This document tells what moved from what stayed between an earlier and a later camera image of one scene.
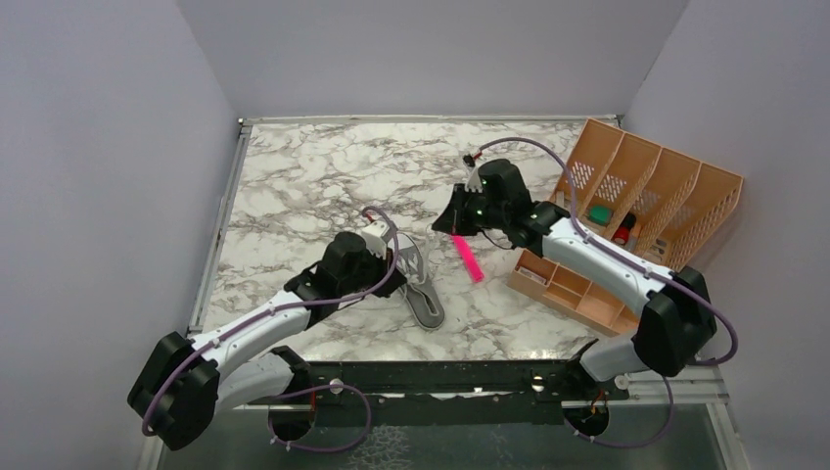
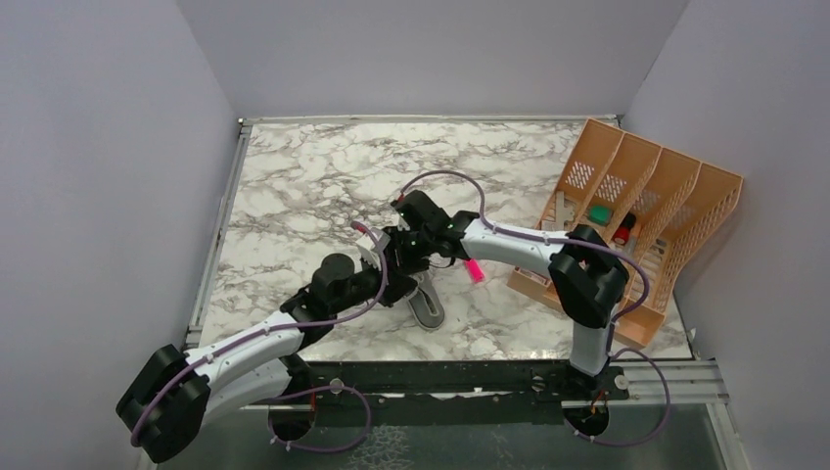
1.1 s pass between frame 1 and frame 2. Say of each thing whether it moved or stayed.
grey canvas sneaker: stayed
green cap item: stayed
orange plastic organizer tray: stayed
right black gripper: moved
